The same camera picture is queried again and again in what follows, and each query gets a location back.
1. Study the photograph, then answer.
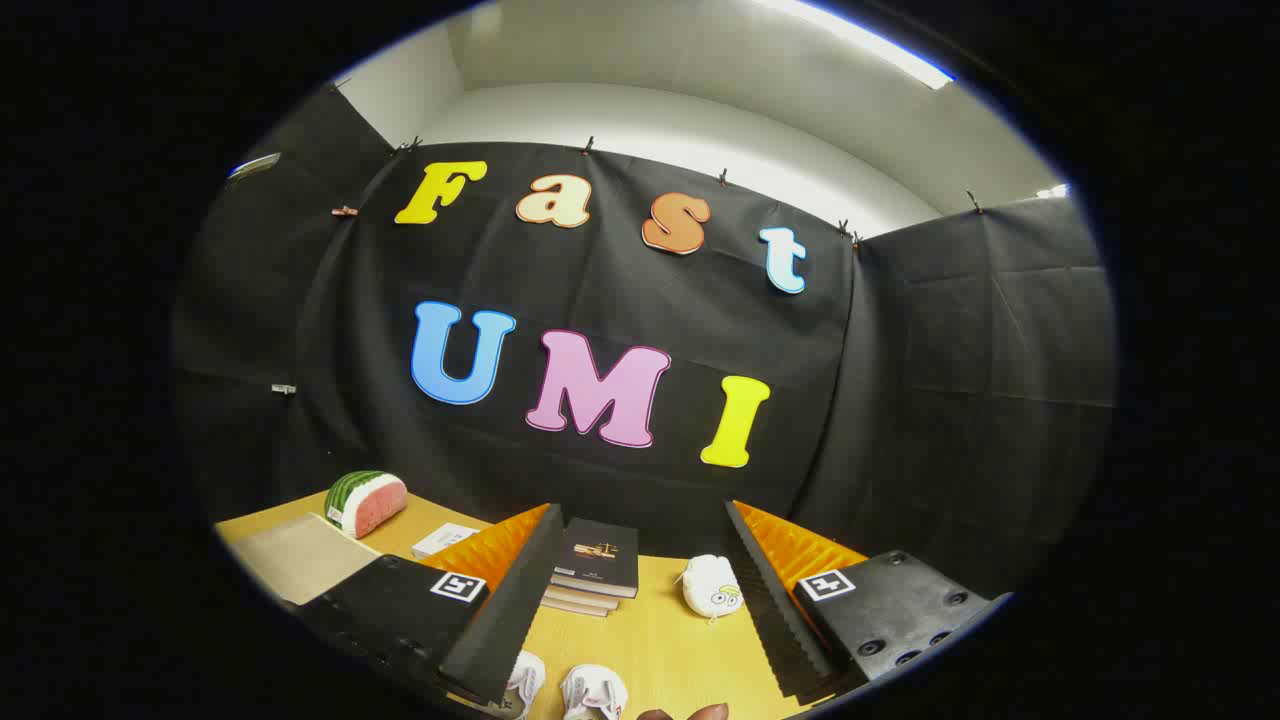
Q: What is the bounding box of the watermelon slice plush toy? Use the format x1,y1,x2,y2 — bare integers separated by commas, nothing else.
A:
323,470,409,540

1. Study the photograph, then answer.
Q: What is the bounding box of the white plush toy with eyes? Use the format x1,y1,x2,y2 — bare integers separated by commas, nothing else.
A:
676,553,744,623

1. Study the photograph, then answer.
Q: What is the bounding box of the white canvas shoe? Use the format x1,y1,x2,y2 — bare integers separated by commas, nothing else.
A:
560,664,629,720
490,650,547,720

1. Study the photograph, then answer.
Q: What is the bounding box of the black hardcover book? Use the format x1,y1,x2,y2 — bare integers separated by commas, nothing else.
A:
551,517,640,599

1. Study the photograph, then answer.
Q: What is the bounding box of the beige fabric storage box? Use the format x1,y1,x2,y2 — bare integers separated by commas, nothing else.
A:
230,514,382,607

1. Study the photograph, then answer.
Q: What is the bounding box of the white book with portrait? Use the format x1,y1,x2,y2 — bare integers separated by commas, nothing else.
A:
412,522,481,559

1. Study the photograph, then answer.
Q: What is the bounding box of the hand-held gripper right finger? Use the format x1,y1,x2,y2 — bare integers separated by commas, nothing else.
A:
724,499,1013,706

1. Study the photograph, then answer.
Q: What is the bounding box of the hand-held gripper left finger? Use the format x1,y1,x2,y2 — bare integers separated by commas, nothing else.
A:
295,503,566,711

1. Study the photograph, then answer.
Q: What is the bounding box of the brown cover book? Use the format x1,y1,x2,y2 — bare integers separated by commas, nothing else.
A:
545,584,622,611

